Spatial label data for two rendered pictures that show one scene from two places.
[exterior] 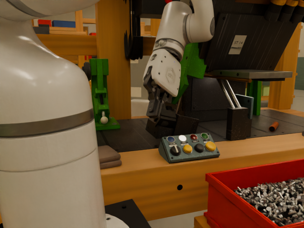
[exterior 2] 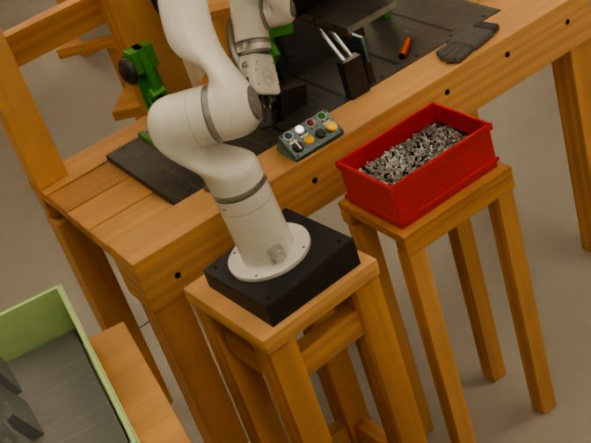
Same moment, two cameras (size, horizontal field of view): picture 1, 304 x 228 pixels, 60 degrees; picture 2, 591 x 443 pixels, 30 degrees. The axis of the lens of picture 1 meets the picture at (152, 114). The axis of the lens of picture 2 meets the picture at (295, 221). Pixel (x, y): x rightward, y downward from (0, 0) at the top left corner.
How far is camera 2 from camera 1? 2.02 m
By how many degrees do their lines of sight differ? 21
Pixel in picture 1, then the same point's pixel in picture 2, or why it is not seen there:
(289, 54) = not seen: outside the picture
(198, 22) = (277, 14)
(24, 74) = (238, 170)
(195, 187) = (329, 173)
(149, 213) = not seen: hidden behind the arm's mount
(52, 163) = (262, 204)
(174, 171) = (304, 168)
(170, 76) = (267, 77)
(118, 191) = not seen: hidden behind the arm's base
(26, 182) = (254, 216)
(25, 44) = (218, 150)
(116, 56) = (144, 18)
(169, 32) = (250, 30)
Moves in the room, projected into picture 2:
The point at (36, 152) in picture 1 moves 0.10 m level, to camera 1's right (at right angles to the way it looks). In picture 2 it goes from (254, 201) to (299, 184)
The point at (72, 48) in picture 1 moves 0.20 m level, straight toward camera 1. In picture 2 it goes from (68, 30) to (95, 46)
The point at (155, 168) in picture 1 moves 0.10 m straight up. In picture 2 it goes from (286, 172) to (274, 138)
